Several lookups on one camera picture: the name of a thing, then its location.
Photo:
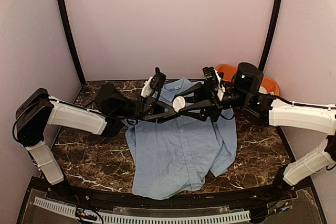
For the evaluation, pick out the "black frame post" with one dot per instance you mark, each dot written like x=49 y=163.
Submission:
x=70 y=41
x=270 y=34

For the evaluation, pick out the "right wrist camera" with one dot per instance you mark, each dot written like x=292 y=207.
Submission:
x=213 y=82

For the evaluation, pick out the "round white brooch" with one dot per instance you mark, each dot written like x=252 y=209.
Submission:
x=179 y=103

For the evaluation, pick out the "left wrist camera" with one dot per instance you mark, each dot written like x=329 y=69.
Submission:
x=153 y=84

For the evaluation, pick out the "light blue button shirt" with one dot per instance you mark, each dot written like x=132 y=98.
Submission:
x=178 y=154

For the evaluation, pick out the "right black frame post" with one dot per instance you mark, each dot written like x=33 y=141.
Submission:
x=270 y=34

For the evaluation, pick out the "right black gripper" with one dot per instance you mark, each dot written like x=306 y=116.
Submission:
x=213 y=109

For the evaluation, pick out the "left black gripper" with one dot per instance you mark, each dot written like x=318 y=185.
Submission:
x=145 y=106

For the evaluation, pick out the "red and white clothes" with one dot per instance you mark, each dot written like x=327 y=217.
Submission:
x=263 y=90

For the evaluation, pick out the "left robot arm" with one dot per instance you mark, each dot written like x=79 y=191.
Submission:
x=113 y=110

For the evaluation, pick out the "orange plastic basin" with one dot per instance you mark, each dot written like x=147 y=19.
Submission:
x=229 y=71

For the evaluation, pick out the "black front rail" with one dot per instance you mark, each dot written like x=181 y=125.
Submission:
x=255 y=199

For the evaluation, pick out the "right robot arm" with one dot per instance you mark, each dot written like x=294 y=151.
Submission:
x=272 y=110

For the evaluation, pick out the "left black frame post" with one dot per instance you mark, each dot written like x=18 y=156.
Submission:
x=70 y=41

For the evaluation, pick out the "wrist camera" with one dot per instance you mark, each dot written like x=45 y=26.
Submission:
x=213 y=82
x=153 y=84

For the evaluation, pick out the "white slotted cable duct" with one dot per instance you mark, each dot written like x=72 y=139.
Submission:
x=138 y=215

